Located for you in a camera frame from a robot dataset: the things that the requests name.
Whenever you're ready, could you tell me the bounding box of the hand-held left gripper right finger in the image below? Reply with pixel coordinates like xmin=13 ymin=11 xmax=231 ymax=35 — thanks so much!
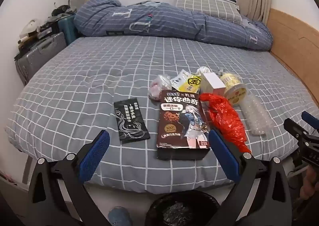
xmin=208 ymin=128 xmax=292 ymax=226

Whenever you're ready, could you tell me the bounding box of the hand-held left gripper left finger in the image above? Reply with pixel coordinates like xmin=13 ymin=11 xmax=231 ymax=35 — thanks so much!
xmin=27 ymin=130 xmax=111 ymax=226

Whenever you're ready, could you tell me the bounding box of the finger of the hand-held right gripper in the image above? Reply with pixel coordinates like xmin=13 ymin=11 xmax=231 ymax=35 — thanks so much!
xmin=301 ymin=111 xmax=319 ymax=130
xmin=284 ymin=118 xmax=319 ymax=146

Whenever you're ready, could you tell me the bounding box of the red plastic bag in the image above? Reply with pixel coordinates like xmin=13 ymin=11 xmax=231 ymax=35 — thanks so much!
xmin=199 ymin=93 xmax=251 ymax=154

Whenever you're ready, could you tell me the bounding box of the clear plastic bottle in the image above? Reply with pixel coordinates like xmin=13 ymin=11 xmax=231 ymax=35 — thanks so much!
xmin=240 ymin=94 xmax=273 ymax=135

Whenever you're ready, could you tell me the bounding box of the black wet wipe packet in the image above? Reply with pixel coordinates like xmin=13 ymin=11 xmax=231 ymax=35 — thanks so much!
xmin=113 ymin=97 xmax=151 ymax=144

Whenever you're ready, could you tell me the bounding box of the brown cookie box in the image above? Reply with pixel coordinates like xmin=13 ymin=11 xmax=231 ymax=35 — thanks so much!
xmin=156 ymin=90 xmax=210 ymax=161

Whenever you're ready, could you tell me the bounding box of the yellow paper cup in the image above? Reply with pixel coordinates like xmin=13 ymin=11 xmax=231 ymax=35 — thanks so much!
xmin=223 ymin=72 xmax=247 ymax=106

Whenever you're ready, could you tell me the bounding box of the small white box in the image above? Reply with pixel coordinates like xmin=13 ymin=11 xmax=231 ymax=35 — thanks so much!
xmin=201 ymin=72 xmax=226 ymax=95

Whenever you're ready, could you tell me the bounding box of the yellow snack packet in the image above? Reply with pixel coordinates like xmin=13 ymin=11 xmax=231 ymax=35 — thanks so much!
xmin=178 ymin=74 xmax=202 ymax=93

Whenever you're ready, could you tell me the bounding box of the black trash bin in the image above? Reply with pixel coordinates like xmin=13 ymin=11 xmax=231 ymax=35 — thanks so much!
xmin=145 ymin=190 xmax=221 ymax=226

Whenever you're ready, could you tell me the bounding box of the pink and white wrapper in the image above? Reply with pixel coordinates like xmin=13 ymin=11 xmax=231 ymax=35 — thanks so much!
xmin=148 ymin=74 xmax=172 ymax=101

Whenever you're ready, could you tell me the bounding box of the person's right hand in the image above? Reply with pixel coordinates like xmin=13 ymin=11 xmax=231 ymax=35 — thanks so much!
xmin=300 ymin=166 xmax=319 ymax=200

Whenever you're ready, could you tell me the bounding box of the blue fuzzy slipper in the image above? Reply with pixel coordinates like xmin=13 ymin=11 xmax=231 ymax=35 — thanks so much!
xmin=108 ymin=206 xmax=132 ymax=226

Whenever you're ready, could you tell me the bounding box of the grey checked bed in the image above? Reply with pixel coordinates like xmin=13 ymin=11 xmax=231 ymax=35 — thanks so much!
xmin=5 ymin=34 xmax=309 ymax=195

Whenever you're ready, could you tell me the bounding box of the grey suitcase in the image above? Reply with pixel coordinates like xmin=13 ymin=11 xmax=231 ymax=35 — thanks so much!
xmin=15 ymin=32 xmax=67 ymax=86

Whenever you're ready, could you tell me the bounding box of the teal suitcase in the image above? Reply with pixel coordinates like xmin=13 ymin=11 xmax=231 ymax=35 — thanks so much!
xmin=58 ymin=14 xmax=79 ymax=45

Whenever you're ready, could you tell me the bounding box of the dark clutter pile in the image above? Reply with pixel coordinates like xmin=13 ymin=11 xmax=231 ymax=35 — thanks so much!
xmin=15 ymin=4 xmax=76 ymax=51

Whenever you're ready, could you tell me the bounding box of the white plastic item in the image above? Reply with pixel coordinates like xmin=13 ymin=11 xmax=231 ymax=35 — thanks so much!
xmin=20 ymin=18 xmax=40 ymax=38

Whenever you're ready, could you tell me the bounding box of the blue striped duvet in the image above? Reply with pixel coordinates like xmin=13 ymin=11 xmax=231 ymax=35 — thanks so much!
xmin=74 ymin=0 xmax=273 ymax=50

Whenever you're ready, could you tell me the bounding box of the grey checked pillow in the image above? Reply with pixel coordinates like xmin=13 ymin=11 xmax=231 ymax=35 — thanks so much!
xmin=174 ymin=0 xmax=243 ymax=23

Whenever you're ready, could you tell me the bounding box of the wooden bed frame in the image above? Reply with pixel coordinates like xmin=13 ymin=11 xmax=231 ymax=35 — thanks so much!
xmin=265 ymin=8 xmax=319 ymax=92

